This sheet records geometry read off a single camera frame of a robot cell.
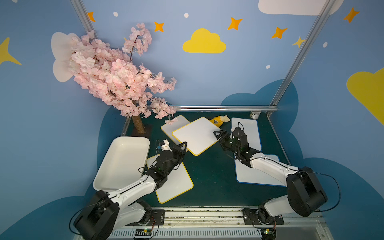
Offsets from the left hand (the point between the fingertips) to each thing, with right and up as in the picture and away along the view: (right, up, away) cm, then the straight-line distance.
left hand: (189, 140), depth 78 cm
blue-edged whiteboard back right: (+48, +7, +40) cm, 63 cm away
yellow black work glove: (+22, +13, +37) cm, 45 cm away
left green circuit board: (-23, -45, -6) cm, 51 cm away
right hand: (+16, +3, +8) cm, 18 cm away
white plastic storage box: (-41, -15, +12) cm, 45 cm away
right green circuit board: (+39, -46, -5) cm, 61 cm away
